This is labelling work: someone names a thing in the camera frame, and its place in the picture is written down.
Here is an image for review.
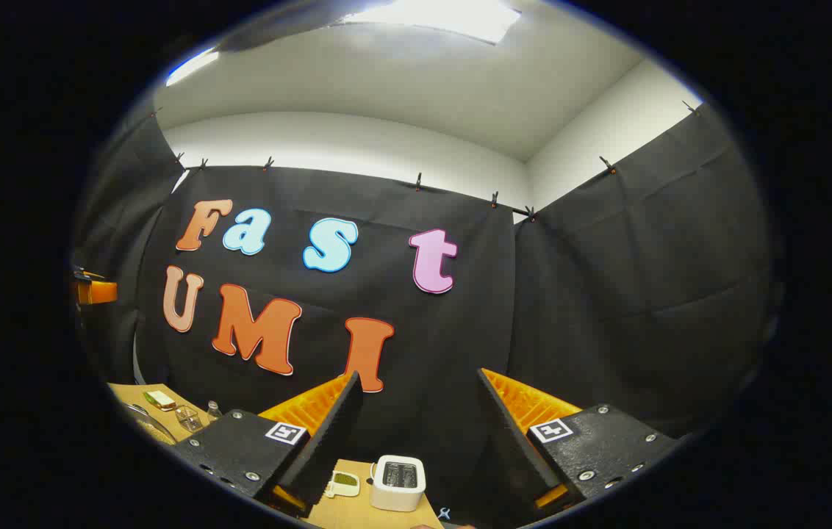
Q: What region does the white toaster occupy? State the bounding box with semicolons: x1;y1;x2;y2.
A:
370;455;427;512

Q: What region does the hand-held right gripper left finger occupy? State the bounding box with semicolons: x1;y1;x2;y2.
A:
175;371;364;519

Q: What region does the steel pot with black handles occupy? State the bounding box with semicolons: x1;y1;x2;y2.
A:
122;403;178;446

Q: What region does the small ceiling light panel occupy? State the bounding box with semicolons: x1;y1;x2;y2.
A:
166;48;220;87

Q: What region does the large ceiling light panel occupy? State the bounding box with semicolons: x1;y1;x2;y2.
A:
328;0;522;45

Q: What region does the row of black cloth clips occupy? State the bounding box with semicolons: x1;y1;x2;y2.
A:
150;99;703;221

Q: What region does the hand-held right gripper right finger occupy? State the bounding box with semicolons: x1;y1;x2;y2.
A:
476;367;681;517

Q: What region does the white divided dish with beans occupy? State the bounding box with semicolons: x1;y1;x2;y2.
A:
325;471;361;499

